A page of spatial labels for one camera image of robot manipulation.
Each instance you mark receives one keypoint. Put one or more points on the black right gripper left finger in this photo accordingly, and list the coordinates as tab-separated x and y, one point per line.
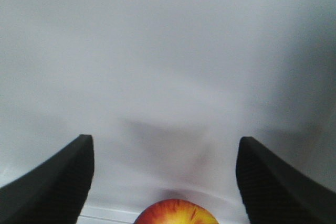
55	191

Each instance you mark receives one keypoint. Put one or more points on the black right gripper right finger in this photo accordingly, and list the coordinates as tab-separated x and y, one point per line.
273	191

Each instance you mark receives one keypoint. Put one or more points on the red yellow apple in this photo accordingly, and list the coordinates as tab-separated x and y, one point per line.
175	211

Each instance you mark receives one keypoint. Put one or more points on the white open fridge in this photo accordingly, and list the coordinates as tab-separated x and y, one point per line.
167	88

